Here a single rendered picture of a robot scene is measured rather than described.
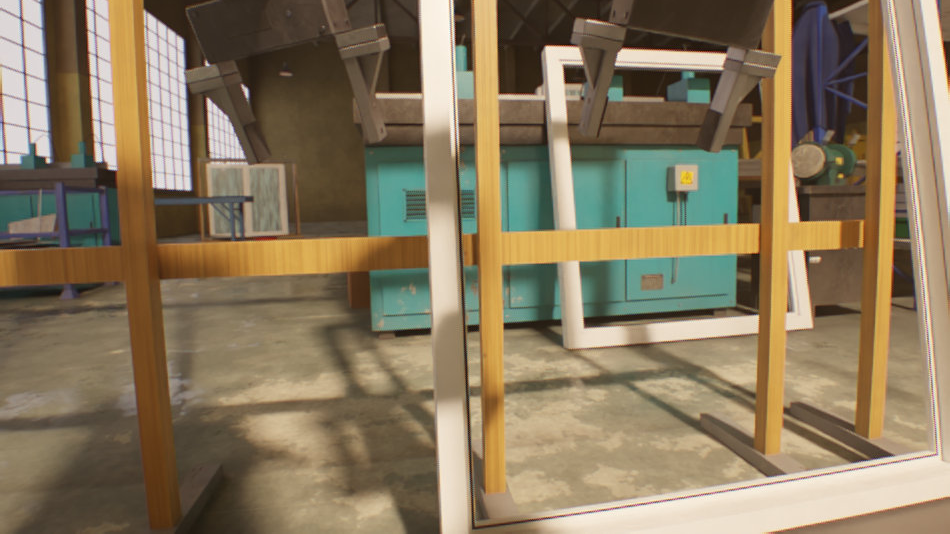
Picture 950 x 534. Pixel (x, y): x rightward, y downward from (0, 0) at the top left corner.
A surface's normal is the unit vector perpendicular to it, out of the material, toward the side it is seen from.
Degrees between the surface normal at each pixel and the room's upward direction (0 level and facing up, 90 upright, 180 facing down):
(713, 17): 113
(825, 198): 90
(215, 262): 90
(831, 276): 90
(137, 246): 90
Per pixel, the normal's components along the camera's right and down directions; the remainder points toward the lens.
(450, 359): 0.15, -0.07
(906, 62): -0.99, 0.04
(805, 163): -0.87, 0.06
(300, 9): -0.11, 0.47
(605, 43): 0.11, 0.46
